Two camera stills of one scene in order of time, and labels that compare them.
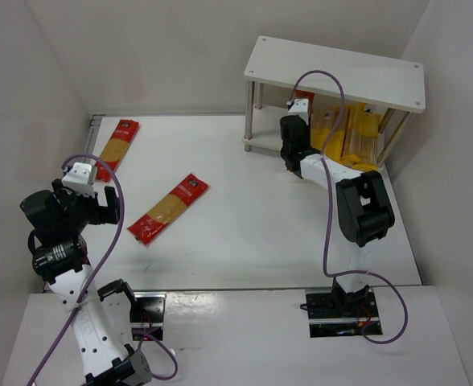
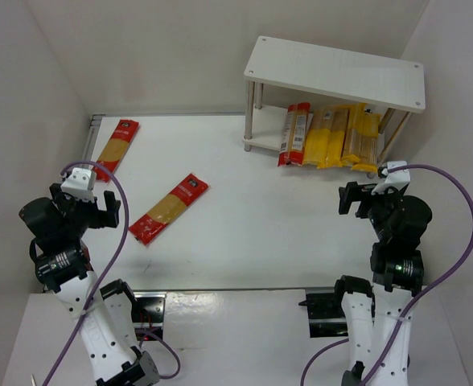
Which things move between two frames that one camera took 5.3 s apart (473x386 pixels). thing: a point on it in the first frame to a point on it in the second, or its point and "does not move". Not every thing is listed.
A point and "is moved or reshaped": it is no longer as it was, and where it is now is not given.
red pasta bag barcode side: x=303 y=94 is moved or reshaped
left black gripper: x=96 y=207 does not move
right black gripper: x=294 y=131 to x=367 y=201
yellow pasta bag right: x=361 y=138 does not move
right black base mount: x=342 y=314 does not move
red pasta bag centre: x=168 y=208 does not move
